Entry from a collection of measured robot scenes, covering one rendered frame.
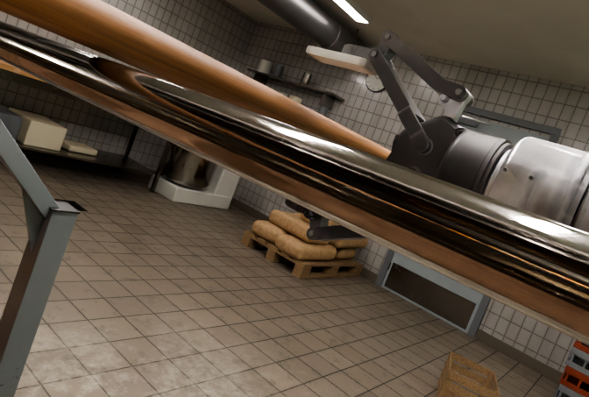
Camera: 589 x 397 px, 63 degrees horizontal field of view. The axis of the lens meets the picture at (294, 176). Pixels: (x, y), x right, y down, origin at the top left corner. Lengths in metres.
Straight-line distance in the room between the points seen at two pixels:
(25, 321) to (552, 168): 0.73
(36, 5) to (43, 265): 0.55
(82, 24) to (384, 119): 5.46
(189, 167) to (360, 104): 2.18
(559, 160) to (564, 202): 0.03
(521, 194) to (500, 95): 5.03
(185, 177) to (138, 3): 2.11
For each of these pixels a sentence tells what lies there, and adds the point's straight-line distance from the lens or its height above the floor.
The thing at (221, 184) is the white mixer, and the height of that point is 0.32.
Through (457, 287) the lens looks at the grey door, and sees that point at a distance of 5.19.
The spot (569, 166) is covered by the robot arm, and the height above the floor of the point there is 1.22.
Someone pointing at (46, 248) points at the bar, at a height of 0.89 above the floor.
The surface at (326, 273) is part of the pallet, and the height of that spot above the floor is 0.02.
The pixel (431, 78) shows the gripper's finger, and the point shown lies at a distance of 0.42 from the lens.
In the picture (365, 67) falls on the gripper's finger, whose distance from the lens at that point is 0.45.
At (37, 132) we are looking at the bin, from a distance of 5.12.
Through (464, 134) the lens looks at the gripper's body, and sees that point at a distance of 0.39.
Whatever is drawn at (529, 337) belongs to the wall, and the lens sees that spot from 5.11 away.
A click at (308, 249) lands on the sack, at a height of 0.27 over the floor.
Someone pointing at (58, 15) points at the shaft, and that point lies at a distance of 0.31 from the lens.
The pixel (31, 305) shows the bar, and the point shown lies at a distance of 0.83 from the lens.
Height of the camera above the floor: 1.17
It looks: 4 degrees down
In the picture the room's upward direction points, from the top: 21 degrees clockwise
